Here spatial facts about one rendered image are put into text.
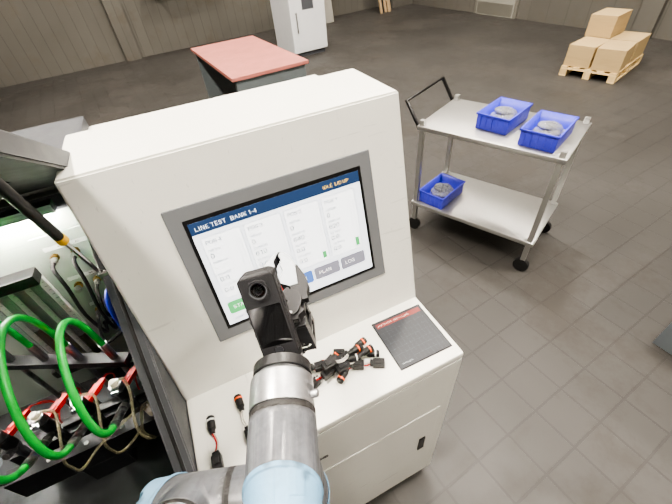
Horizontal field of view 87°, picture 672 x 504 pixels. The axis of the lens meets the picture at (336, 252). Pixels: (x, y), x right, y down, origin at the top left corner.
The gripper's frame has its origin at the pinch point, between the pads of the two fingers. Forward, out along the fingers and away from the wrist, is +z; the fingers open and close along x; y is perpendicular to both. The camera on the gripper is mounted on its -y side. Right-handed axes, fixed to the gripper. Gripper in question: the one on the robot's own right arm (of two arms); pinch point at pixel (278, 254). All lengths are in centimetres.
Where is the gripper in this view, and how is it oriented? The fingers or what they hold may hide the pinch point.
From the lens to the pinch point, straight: 57.7
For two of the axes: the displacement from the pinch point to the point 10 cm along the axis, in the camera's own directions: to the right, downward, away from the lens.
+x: 9.7, -2.3, -0.6
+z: -1.1, -6.7, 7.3
